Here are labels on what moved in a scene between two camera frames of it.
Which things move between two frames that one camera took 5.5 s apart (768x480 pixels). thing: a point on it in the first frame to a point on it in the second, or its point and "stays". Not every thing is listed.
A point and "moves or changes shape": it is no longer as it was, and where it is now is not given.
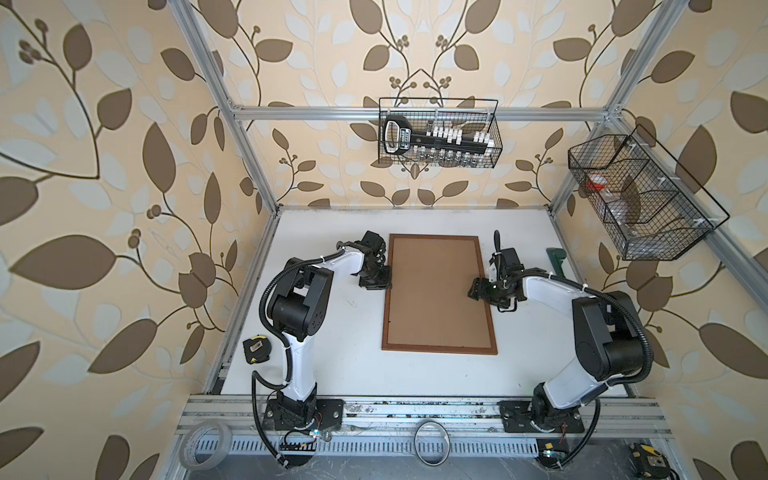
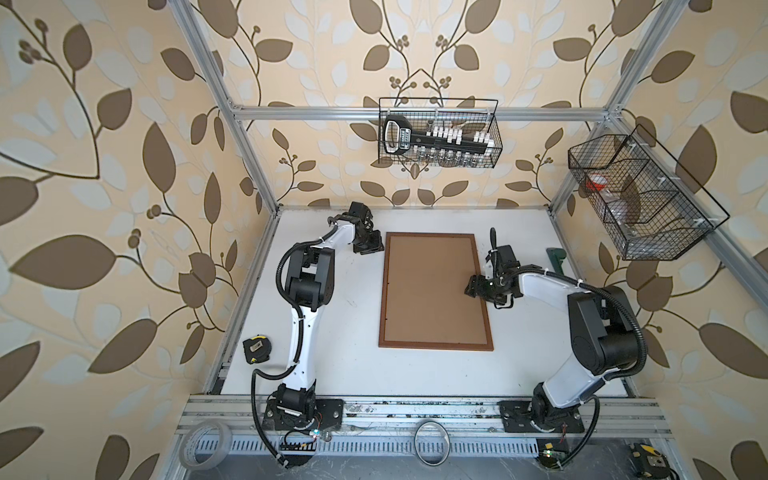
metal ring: [415, 447] stays
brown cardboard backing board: [430, 303] stays
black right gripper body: [490, 291] stays
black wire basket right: [652, 208] stays
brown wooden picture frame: [429, 308] moves or changes shape
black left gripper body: [378, 276] to [370, 241]
